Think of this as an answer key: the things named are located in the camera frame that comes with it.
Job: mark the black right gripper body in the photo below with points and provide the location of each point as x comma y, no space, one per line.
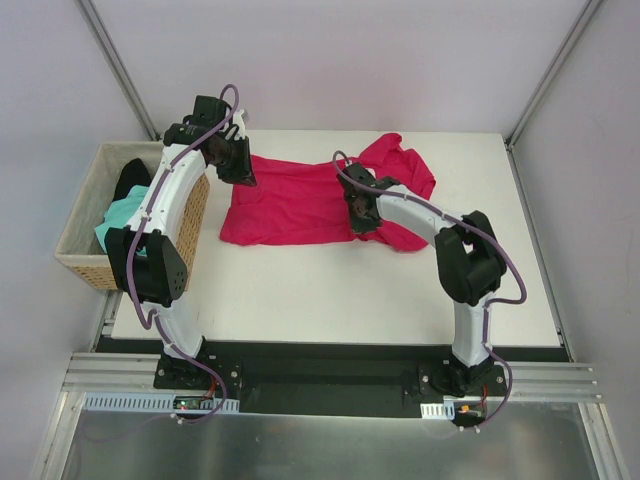
357,177

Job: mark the wicker laundry basket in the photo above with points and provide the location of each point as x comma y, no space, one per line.
78,248

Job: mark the black t shirt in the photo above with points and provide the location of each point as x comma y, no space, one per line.
134,173

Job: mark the right aluminium frame post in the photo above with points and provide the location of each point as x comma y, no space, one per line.
586,16

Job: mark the right white cable duct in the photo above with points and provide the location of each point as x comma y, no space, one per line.
438,411

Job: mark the aluminium frame post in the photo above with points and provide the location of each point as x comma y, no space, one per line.
107,47
586,16

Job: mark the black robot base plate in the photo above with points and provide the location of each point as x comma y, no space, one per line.
376,381

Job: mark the teal t shirt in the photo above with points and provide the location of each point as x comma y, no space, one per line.
119,212

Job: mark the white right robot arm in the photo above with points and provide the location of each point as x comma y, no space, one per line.
468,264

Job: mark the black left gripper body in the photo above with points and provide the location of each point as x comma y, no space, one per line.
238,163

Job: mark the white cable duct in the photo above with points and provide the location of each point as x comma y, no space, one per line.
438,411
158,403

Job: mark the pink t shirt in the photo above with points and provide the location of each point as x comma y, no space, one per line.
302,204

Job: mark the left white cable duct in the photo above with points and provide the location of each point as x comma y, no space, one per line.
158,403

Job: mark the left aluminium frame post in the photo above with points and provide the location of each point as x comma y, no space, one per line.
107,47

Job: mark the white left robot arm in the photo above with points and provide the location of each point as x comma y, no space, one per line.
143,253

